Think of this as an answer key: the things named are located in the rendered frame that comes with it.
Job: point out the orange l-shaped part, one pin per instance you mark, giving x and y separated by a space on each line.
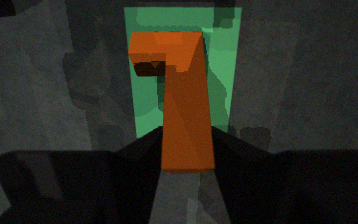
187 145

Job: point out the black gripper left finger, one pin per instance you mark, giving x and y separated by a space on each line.
124 181

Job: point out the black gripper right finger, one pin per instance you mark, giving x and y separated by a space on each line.
259 187

